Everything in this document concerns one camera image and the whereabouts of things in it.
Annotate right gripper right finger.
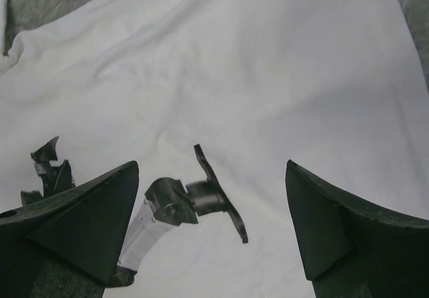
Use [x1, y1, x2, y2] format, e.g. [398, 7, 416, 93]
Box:
[285, 160, 428, 297]

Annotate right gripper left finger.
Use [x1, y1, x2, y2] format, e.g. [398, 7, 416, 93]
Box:
[1, 161, 139, 297]

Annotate white printed t shirt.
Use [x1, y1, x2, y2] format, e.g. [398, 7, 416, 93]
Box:
[1, 0, 428, 297]

